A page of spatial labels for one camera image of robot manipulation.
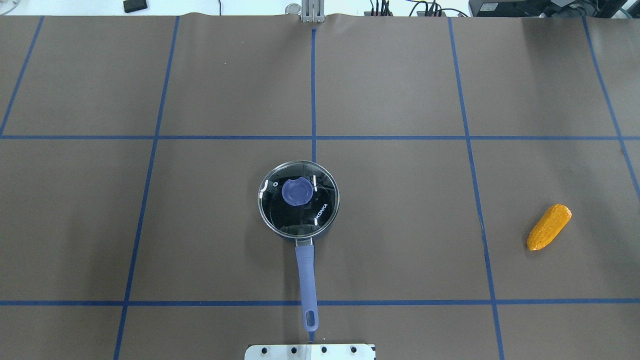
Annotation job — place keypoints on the glass lid purple knob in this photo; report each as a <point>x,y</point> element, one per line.
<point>298,200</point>

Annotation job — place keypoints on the dark blue saucepan purple handle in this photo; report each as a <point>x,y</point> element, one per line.
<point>305,258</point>

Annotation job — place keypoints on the yellow plastic corn cob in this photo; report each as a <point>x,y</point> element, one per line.
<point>548,227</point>

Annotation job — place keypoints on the brown table mat blue grid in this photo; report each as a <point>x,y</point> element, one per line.
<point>192,187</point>

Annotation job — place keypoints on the small black device on table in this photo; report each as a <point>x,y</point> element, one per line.
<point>130,6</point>

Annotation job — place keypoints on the aluminium frame post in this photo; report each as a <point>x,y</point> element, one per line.
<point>312,11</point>

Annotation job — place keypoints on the metal base plate with holes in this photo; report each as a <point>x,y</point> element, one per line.
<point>315,351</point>

